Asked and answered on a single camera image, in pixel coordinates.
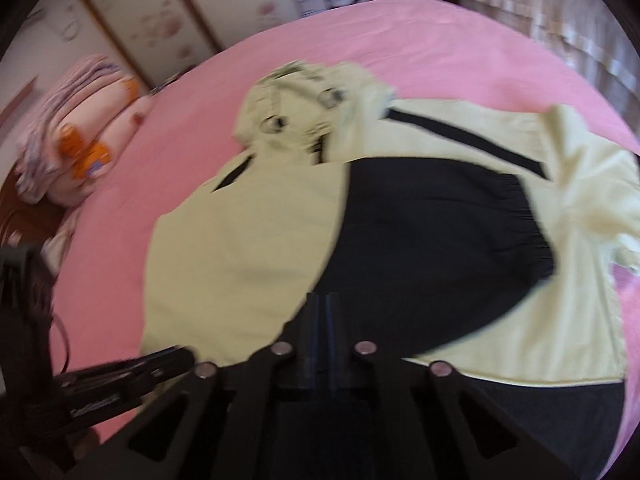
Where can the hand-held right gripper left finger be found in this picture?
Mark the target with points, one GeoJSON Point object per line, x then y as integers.
{"type": "Point", "coordinates": [318, 340]}

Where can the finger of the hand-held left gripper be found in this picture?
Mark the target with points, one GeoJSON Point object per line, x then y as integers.
{"type": "Point", "coordinates": [160, 362]}

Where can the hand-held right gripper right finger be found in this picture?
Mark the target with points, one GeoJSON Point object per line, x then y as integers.
{"type": "Point", "coordinates": [336, 340]}

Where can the light green and black jacket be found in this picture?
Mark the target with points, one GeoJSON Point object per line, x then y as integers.
{"type": "Point", "coordinates": [280, 240]}

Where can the brown wooden headboard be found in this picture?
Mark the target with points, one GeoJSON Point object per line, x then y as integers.
{"type": "Point", "coordinates": [25, 220]}

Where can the pink fleece blanket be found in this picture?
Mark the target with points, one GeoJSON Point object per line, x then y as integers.
{"type": "Point", "coordinates": [150, 160]}

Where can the folded striped quilt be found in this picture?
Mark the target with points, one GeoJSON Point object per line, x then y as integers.
{"type": "Point", "coordinates": [65, 95]}

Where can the floral sliding door wardrobe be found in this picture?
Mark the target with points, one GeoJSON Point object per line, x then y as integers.
{"type": "Point", "coordinates": [150, 15]}

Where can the pale lace curtain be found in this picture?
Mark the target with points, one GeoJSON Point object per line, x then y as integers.
{"type": "Point", "coordinates": [560, 15]}

